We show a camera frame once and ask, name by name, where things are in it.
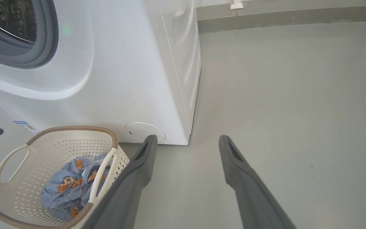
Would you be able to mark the cream perforated laundry basket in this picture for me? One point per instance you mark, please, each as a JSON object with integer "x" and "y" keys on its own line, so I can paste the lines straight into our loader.
{"x": 43, "y": 149}

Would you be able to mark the white front-load washing machine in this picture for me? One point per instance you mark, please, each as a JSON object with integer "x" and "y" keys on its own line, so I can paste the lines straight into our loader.
{"x": 122, "y": 79}

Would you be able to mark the blue energy label sticker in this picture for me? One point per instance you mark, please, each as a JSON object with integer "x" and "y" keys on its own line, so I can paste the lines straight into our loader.
{"x": 26, "y": 126}

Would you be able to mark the white metal railing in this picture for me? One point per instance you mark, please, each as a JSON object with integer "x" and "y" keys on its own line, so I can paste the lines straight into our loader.
{"x": 236, "y": 4}

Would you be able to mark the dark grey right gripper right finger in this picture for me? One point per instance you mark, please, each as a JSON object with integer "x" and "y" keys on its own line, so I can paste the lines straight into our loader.
{"x": 246, "y": 190}

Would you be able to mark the blue denim clothing with patches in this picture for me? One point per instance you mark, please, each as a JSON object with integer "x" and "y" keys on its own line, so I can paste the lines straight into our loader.
{"x": 62, "y": 194}

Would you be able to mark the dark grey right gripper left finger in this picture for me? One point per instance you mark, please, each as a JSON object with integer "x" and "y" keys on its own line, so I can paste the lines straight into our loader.
{"x": 129, "y": 187}

